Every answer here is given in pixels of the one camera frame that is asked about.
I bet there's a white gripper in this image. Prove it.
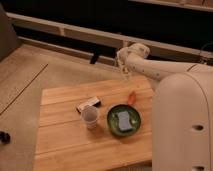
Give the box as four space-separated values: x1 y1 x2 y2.
116 48 131 80

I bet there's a white shelf rail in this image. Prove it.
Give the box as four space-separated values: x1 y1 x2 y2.
6 12 213 63

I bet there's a black bracket on wall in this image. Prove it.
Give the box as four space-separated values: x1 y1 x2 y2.
90 52 100 64

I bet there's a wooden board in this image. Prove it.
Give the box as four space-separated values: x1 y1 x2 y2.
34 76 153 171

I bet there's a green round plate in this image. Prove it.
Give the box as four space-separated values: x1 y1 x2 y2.
107 104 141 137

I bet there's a black object on floor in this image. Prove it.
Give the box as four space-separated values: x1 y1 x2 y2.
0 131 11 144

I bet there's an orange carrot toy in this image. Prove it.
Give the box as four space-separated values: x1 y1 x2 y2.
128 91 136 105

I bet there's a blue sponge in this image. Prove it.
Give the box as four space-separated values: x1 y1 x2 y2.
117 111 132 131

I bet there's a small white and black box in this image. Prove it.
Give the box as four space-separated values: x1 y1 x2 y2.
76 97 101 113

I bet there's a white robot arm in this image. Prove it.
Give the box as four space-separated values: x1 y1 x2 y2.
117 43 213 171

